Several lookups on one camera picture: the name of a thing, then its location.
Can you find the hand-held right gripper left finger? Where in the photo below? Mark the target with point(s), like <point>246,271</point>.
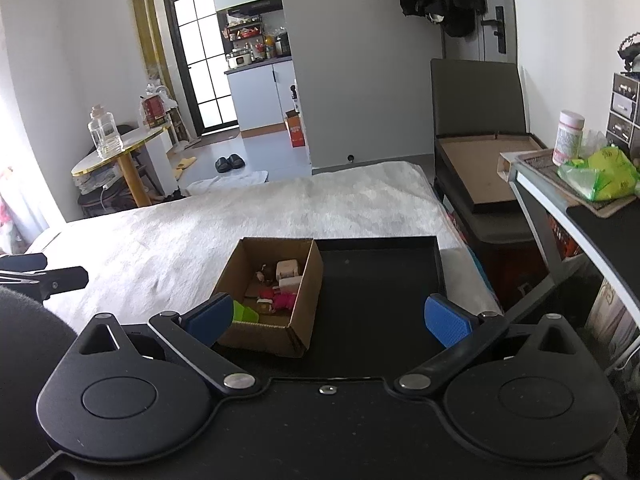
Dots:
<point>210,317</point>

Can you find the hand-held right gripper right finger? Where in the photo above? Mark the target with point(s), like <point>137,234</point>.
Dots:
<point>447,322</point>

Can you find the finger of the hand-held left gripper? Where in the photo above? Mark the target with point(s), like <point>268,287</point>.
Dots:
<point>65,280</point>
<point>35,262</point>

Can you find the lime green toy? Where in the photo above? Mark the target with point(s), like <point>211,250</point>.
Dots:
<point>246,314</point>

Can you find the small pale figurine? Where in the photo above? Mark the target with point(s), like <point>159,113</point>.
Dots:
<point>260,276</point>

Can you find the pink doll toy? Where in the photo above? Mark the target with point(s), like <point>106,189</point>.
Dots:
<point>284,301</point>

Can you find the black shallow tray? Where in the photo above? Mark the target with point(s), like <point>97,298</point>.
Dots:
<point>375,300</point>

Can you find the pink patterned cloth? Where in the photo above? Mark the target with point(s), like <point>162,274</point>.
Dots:
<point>7,210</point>

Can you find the person's dark fuzzy clothing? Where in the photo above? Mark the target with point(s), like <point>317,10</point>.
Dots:
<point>25,335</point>

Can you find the dark round stool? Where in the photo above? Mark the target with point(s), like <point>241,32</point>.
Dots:
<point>107,205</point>

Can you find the beige block toy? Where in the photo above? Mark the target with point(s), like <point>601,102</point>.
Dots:
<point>287,267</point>

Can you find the round gold-edged table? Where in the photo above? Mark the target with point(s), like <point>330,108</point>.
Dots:
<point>134,180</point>

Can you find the white floor towel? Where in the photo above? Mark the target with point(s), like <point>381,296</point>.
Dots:
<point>230,182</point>

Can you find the clear glass jar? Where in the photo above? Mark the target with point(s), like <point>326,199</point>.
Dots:
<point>105,135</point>

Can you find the yellow slipper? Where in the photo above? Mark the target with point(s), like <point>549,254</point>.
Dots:
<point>188,162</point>
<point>178,171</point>

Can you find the white side cabinet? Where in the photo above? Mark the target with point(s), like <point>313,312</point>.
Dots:
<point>157,160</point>

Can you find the black slipper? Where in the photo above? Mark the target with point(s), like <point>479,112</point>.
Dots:
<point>222,164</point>
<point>236,161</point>

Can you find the flat black cardboard-lined box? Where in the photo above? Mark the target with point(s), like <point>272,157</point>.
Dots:
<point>480,170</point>

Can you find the small beige carton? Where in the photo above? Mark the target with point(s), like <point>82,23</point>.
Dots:
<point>506,166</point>

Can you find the grey door mat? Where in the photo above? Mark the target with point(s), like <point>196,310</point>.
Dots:
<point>216,139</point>

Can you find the brown patterned tray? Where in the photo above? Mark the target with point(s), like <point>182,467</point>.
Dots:
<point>540,162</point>

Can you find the black white desk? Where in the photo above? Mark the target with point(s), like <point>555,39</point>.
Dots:
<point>615,240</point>

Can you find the red box with plastic bag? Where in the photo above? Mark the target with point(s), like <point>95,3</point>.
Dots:
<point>154,110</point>

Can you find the orange cardboard box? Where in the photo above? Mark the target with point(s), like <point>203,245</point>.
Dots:
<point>296,130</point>

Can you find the white pink canister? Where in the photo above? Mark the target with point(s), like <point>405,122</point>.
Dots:
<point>569,140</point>

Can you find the green plastic bag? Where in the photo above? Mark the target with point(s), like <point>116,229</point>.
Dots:
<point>610,175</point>

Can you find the white kitchen cabinet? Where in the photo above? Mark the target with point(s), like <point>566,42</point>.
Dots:
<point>260,95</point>

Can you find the black chair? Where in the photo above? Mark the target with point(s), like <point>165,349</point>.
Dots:
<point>475,95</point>

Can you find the black spray bottle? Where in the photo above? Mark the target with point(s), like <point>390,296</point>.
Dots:
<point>294,97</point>

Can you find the silver rice cooker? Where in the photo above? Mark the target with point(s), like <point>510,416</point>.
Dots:
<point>240,61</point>

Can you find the orange bottle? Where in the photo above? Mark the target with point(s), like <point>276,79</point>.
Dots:
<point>269,47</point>

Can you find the black-framed glass door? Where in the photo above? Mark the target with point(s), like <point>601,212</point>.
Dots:
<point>206,40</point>

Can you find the grey drawer organizer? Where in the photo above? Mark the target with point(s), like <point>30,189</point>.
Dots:
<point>622,105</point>

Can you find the dark jar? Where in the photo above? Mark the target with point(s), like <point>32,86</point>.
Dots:
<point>282,44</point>

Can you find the kitchen spice rack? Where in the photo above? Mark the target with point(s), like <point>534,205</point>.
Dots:
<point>242,29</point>

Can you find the black range hood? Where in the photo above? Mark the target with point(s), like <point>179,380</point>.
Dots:
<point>255,6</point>

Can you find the black metal ornament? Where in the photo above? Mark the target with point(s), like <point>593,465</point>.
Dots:
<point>631,52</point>

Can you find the gold wall trim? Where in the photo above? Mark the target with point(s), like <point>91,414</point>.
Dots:
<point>145,35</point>

